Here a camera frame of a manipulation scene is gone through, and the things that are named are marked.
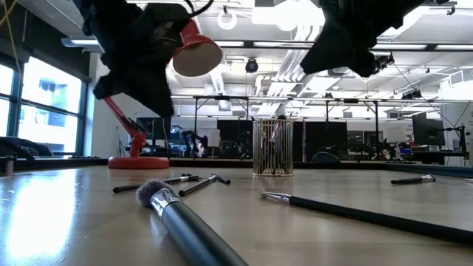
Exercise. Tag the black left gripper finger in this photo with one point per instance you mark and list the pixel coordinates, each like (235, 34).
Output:
(109, 86)
(148, 92)

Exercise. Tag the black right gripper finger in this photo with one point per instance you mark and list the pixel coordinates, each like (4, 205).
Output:
(325, 55)
(364, 63)

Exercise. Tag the round-headed dark makeup brush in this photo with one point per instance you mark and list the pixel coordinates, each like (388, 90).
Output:
(282, 116)

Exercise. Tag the black makeup brush silver ferrule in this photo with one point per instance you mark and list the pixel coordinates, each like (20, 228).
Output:
(155, 183)

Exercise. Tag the slim black makeup brush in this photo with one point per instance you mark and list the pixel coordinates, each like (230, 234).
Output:
(196, 186)

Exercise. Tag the short black makeup brush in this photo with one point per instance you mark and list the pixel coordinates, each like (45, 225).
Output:
(406, 181)

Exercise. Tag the thick fluffy grey makeup brush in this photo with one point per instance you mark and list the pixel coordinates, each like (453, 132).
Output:
(192, 232)

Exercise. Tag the long thin black makeup brush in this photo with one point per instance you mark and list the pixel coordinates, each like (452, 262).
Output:
(369, 216)

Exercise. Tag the black monitor on arm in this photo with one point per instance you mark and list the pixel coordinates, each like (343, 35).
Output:
(428, 131)

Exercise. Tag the black computer monitor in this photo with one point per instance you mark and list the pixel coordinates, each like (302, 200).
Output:
(159, 129)

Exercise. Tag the long ceiling light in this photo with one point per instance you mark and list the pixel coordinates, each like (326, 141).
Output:
(81, 42)

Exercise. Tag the red desk lamp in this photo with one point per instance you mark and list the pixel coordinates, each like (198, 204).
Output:
(138, 162)

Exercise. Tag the black floor fan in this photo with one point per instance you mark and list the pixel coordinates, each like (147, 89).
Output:
(15, 147)

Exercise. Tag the black gantry frame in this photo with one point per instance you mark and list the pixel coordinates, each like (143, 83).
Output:
(221, 98)

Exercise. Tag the black overhead camera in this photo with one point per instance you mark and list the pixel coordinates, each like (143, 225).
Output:
(251, 66)

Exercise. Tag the black aluminium table frame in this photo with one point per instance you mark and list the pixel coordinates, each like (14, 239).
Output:
(214, 163)

